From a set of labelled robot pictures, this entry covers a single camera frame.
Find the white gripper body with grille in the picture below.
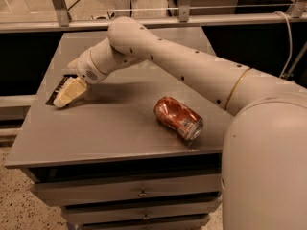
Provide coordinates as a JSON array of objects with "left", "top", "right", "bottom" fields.
[{"left": 68, "top": 48, "right": 107, "bottom": 84}]

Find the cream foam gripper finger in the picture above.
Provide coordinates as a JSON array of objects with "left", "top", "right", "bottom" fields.
[{"left": 54, "top": 77, "right": 87, "bottom": 108}]

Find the black rxbar chocolate wrapper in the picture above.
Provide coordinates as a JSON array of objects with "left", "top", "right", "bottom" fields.
[{"left": 45, "top": 74, "right": 77, "bottom": 105}]

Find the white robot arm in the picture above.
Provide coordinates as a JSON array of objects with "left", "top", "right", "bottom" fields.
[{"left": 53, "top": 17, "right": 307, "bottom": 230}]

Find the crushed red coke can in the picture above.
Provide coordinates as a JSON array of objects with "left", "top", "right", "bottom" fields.
[{"left": 153, "top": 97, "right": 203, "bottom": 141}]

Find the grey drawer cabinet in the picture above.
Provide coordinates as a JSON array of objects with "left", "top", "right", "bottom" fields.
[{"left": 4, "top": 26, "right": 244, "bottom": 230}]

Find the middle grey drawer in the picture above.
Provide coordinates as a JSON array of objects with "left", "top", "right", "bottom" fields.
[{"left": 62, "top": 196, "right": 222, "bottom": 225}]

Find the grey drawer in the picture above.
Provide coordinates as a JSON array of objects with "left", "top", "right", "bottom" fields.
[
  {"left": 62, "top": 196, "right": 222, "bottom": 225},
  {"left": 31, "top": 173, "right": 221, "bottom": 206},
  {"left": 79, "top": 214, "right": 210, "bottom": 230}
]

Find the top grey drawer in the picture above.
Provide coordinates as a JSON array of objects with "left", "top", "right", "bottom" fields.
[{"left": 31, "top": 173, "right": 221, "bottom": 206}]

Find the bottom grey drawer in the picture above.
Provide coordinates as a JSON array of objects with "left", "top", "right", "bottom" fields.
[{"left": 79, "top": 214, "right": 210, "bottom": 230}]

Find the white cable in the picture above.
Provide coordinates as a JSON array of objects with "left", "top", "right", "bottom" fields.
[{"left": 273, "top": 11, "right": 294, "bottom": 80}]

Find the metal railing frame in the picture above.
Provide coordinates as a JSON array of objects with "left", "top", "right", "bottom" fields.
[{"left": 0, "top": 0, "right": 307, "bottom": 33}]

